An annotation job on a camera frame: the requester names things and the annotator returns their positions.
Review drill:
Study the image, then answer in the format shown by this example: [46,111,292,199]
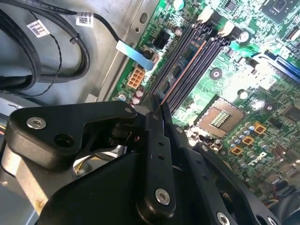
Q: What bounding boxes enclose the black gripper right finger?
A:
[161,102,282,225]

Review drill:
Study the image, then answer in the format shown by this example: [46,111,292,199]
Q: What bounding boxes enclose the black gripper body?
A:
[36,150,207,225]

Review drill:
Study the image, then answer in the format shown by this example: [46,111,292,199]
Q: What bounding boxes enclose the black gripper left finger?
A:
[4,93,176,218]

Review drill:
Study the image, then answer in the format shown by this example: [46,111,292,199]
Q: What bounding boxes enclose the RAM memory stick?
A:
[153,38,207,105]

